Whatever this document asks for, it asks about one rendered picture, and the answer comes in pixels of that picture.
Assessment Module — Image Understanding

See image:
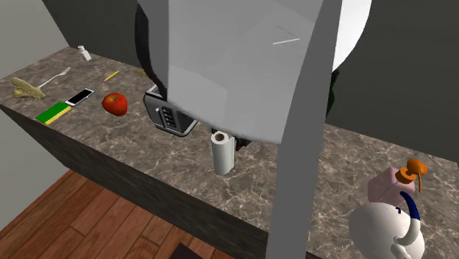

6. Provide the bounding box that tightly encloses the white paper towel roll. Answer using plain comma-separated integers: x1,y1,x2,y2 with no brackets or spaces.
210,130,236,177

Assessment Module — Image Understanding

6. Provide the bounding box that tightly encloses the silver toaster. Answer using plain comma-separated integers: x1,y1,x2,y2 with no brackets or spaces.
143,84,199,138

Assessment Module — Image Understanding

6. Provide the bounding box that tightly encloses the red apple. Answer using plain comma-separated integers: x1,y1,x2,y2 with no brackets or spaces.
102,93,129,117

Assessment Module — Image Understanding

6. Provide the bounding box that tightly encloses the pink soap dispenser orange pump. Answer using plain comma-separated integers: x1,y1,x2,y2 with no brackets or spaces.
367,158,429,205

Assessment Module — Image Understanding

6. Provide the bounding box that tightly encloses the white teapot with blue trim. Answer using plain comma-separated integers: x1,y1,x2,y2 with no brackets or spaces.
348,191,426,259

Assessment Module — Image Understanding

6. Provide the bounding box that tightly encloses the white smartphone with black screen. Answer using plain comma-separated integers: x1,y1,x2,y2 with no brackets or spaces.
65,88,96,107

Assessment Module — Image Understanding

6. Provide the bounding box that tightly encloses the small white bottle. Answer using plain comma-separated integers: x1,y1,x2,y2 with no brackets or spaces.
77,45,93,63

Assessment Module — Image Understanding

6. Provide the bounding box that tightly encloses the green and yellow sponge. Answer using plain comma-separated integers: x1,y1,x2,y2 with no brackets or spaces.
35,102,72,126

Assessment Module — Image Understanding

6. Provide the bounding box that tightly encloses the silver fork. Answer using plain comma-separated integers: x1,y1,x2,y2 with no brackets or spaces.
37,66,72,90

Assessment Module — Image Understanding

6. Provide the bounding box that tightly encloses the tan ginger root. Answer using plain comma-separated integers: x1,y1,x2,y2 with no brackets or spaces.
10,77,47,101

